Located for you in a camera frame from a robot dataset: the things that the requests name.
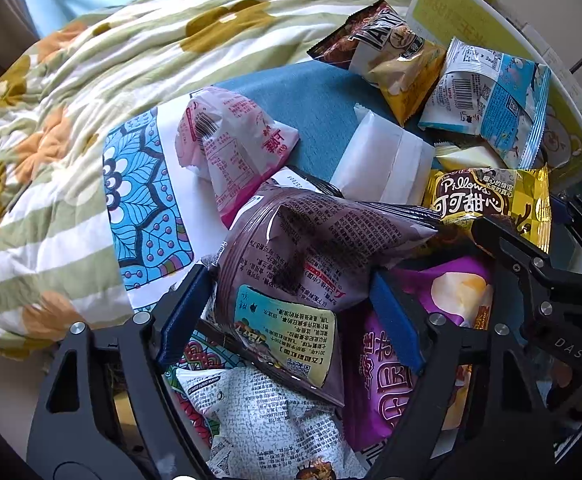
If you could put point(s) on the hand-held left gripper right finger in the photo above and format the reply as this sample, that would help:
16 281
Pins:
396 320

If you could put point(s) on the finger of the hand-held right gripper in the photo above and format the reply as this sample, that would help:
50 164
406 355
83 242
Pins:
501 242
563 210

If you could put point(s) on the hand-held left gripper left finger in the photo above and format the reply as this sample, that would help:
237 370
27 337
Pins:
183 310

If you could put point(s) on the gold snack packet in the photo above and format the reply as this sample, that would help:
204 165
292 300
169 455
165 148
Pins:
466 195

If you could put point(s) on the purple chip bag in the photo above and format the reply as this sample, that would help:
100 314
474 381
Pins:
376 385

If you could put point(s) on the mauve brown snack packet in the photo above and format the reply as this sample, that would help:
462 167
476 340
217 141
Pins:
321 250

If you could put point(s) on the white grey printed snack packet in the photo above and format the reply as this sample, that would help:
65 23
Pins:
261 425

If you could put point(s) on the green cardboard box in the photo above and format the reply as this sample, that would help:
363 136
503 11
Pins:
471 10

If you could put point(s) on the pale yellow snack packet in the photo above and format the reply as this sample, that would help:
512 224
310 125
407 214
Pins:
471 156

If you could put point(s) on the light blue snack packet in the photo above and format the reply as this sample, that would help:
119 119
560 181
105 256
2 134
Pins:
501 95

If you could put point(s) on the plain white snack packet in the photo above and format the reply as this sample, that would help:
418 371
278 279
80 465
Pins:
386 155

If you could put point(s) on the pink snack packet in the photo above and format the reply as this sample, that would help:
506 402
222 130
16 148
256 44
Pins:
221 130

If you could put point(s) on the yellow white chip packet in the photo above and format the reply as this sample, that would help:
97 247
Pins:
401 75

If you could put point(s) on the floral striped blanket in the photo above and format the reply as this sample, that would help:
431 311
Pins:
121 85

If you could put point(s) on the dark brown snack packet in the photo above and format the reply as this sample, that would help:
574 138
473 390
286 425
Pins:
341 47

